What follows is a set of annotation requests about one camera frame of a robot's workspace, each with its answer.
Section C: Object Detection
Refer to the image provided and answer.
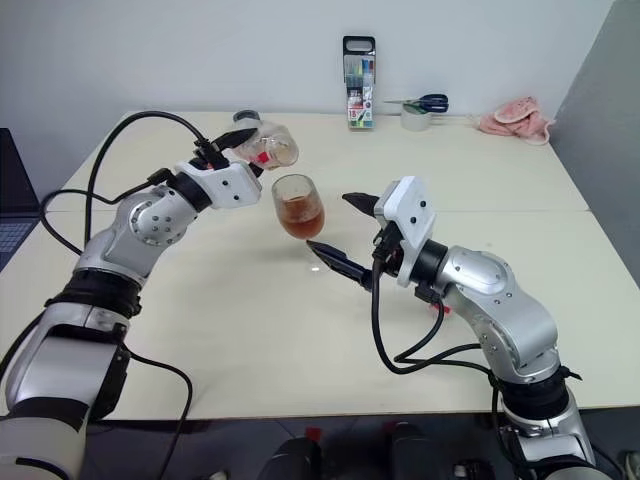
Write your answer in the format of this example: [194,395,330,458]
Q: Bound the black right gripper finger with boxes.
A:
[341,191,384,219]
[305,239,374,292]

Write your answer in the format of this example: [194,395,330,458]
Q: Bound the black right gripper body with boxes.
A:
[371,218,407,275]

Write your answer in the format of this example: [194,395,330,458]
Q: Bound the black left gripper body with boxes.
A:
[192,139,232,173]

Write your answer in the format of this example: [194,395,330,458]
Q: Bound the clear wine glass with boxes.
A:
[271,173,352,281]

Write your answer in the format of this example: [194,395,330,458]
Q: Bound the clear tape roll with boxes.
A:
[399,102,434,133]

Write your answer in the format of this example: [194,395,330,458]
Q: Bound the marker pen set case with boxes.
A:
[342,34,377,133]

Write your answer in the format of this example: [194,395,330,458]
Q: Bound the pink cloth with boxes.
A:
[472,94,558,147]

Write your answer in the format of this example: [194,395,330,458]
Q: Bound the dark laptop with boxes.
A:
[0,127,43,274]

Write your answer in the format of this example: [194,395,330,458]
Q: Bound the dark rounded shape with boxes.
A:
[268,433,327,480]

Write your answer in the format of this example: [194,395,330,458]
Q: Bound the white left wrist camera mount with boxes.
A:
[174,160,264,211]

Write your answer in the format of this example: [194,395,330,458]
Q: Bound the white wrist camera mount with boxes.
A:
[373,175,438,289]
[174,160,264,211]

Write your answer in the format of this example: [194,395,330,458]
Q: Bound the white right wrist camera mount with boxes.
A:
[373,175,438,289]

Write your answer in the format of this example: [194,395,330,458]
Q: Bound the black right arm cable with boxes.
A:
[369,240,532,480]

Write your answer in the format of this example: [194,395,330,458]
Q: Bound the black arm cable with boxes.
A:
[39,110,217,480]
[369,240,532,480]

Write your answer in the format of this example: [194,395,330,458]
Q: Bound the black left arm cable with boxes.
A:
[39,110,217,480]

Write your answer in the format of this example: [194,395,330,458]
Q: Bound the blue handled scissors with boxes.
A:
[383,92,450,113]

